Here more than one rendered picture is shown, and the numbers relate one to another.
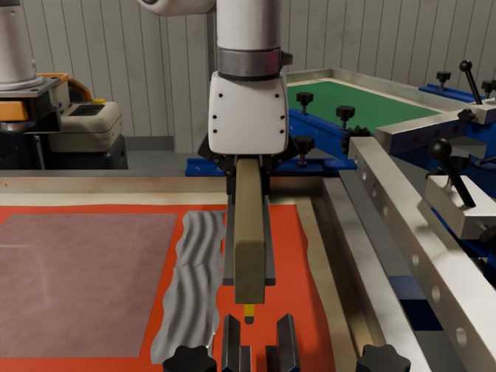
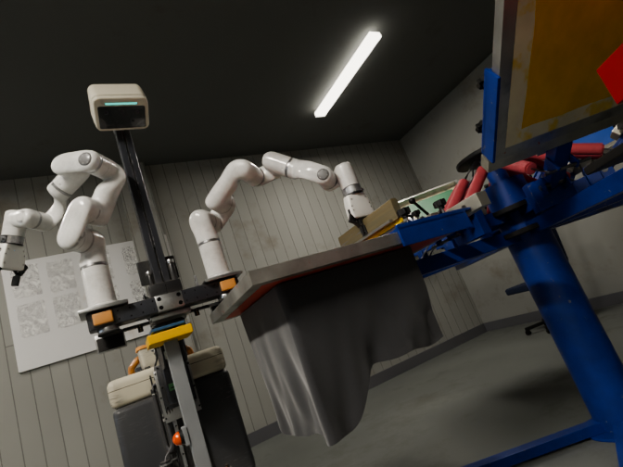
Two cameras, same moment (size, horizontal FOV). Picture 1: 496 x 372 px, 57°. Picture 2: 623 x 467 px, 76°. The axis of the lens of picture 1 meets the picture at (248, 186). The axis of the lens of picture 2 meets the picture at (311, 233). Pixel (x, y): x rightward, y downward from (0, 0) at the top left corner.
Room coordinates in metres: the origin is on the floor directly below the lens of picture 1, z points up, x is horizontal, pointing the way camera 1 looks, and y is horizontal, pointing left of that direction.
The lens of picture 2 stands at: (-0.69, 0.90, 0.79)
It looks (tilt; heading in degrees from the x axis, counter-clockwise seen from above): 13 degrees up; 332
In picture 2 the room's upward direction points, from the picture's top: 20 degrees counter-clockwise
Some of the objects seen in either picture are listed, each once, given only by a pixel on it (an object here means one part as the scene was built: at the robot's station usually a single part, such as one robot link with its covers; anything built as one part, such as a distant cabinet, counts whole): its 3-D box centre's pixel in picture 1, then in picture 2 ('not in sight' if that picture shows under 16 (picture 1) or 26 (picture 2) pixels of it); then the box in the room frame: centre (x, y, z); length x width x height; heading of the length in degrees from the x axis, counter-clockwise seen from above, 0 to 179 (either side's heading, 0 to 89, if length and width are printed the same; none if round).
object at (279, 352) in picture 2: not in sight; (280, 367); (0.55, 0.50, 0.74); 0.45 x 0.03 x 0.43; 0
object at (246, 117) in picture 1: (248, 108); (358, 205); (0.56, 0.00, 1.20); 0.10 x 0.08 x 0.11; 90
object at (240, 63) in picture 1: (255, 58); (353, 191); (0.55, -0.01, 1.26); 0.09 x 0.07 x 0.03; 90
